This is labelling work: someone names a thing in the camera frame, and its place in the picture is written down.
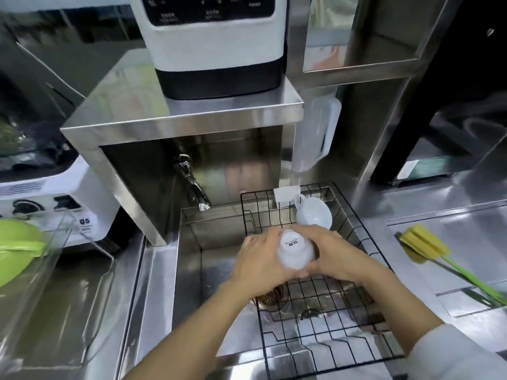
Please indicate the person's right hand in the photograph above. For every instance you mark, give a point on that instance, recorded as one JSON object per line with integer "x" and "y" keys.
{"x": 336, "y": 257}

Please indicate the person's left hand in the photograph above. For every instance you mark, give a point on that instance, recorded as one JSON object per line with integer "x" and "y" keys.
{"x": 255, "y": 263}

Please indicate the person's right thumb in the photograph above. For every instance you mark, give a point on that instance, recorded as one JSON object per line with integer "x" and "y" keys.
{"x": 319, "y": 230}

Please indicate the person's left thumb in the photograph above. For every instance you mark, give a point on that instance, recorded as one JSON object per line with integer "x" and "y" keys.
{"x": 264, "y": 234}

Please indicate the small white cup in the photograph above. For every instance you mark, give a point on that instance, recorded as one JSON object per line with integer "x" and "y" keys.
{"x": 295, "y": 249}

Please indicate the person's left forearm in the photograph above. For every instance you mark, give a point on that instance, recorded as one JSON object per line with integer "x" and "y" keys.
{"x": 190, "y": 336}

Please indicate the person's right forearm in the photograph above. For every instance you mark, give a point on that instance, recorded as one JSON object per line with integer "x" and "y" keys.
{"x": 400, "y": 302}

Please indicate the white plastic hook tag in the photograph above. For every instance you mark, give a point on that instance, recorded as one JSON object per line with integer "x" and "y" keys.
{"x": 286, "y": 193}

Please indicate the brown scouring pad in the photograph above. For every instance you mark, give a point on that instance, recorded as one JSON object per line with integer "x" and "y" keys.
{"x": 271, "y": 298}

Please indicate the stainless steel sink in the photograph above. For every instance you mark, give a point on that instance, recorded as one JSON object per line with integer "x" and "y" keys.
{"x": 210, "y": 280}

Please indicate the sink drain strainer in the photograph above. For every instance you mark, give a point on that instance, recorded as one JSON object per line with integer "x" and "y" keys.
{"x": 310, "y": 313}

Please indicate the chrome faucet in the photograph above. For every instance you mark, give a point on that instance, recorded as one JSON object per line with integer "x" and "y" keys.
{"x": 188, "y": 174}

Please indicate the translucent plastic jug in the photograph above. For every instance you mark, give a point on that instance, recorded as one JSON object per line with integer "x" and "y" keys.
{"x": 317, "y": 130}

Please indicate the green label plate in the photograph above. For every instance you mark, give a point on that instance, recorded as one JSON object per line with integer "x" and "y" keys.
{"x": 426, "y": 168}

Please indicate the stainless steel shelf stand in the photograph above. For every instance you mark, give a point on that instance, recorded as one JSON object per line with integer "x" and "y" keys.
{"x": 130, "y": 126}

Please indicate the white sleeve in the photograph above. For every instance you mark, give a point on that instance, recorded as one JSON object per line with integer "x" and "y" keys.
{"x": 463, "y": 356}

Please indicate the black machine stand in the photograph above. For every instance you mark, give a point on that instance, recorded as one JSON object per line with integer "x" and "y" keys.
{"x": 447, "y": 87}

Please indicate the white and black countertop appliance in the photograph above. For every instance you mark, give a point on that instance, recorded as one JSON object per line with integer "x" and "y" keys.
{"x": 214, "y": 47}

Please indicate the clear plastic container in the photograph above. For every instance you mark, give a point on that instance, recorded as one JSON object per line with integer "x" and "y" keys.
{"x": 59, "y": 280}

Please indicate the white blender base machine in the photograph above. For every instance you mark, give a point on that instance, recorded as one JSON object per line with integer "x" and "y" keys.
{"x": 47, "y": 193}

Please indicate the green plastic lid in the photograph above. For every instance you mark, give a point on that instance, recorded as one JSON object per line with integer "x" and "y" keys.
{"x": 18, "y": 249}

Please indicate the stainless steel cabinet frame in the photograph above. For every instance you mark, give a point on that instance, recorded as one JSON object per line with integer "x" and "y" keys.
{"x": 380, "y": 31}

